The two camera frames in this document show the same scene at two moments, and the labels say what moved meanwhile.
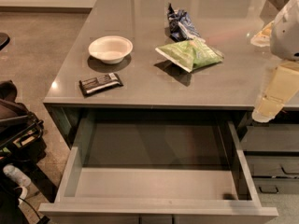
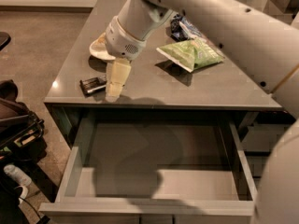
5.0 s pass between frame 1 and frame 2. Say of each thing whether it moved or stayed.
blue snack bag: stayed
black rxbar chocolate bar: stayed
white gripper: moved
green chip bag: stayed
